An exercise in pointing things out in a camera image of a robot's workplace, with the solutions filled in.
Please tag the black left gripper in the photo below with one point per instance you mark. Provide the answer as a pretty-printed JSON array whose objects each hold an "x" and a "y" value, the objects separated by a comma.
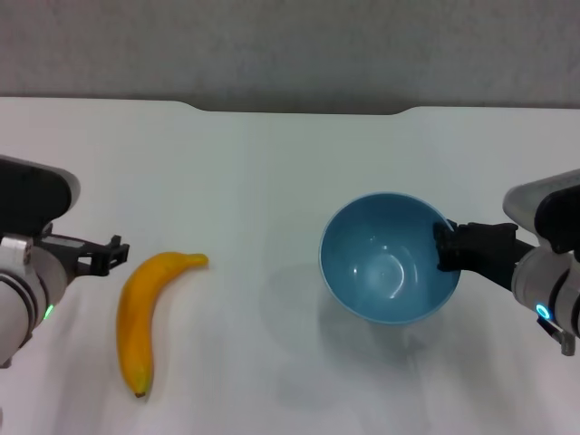
[{"x": 63, "y": 254}]

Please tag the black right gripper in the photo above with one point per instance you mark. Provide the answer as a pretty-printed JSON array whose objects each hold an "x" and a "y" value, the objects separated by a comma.
[{"x": 489, "y": 249}]

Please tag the yellow banana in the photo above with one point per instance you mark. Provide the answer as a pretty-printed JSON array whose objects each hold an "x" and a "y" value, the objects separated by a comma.
[{"x": 136, "y": 308}]

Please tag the blue plastic bowl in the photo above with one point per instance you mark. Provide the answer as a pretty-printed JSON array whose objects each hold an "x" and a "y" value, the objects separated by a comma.
[{"x": 385, "y": 281}]

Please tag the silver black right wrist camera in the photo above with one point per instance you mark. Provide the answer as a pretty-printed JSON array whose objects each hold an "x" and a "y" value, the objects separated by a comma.
[{"x": 548, "y": 204}]

